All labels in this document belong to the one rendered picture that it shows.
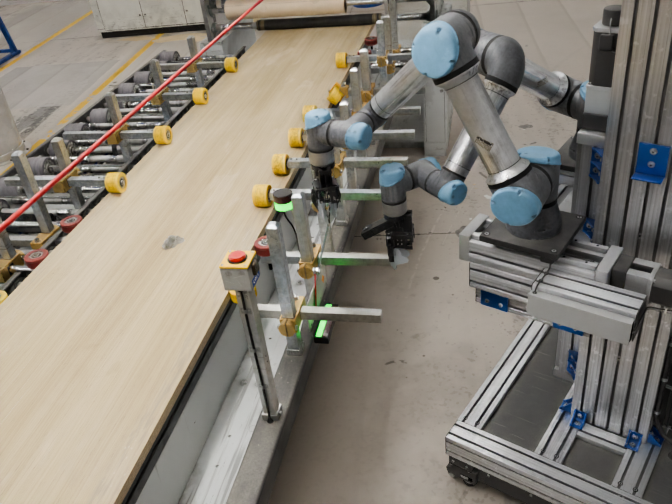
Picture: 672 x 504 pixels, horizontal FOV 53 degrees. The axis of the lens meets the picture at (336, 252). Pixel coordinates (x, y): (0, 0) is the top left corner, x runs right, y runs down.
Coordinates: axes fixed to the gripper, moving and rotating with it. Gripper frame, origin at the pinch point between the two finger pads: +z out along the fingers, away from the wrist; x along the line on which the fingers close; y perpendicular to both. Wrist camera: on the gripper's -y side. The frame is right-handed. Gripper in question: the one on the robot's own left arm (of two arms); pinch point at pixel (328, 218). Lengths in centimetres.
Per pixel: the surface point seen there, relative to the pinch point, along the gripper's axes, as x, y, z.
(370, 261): 11.5, 3.9, 15.8
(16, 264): -109, -34, 17
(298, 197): -8.4, 1.7, -9.6
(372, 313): 6.9, 28.1, 18.0
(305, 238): -8.0, 1.5, 5.0
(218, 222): -36.1, -28.9, 10.5
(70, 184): -94, -73, 6
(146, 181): -65, -73, 10
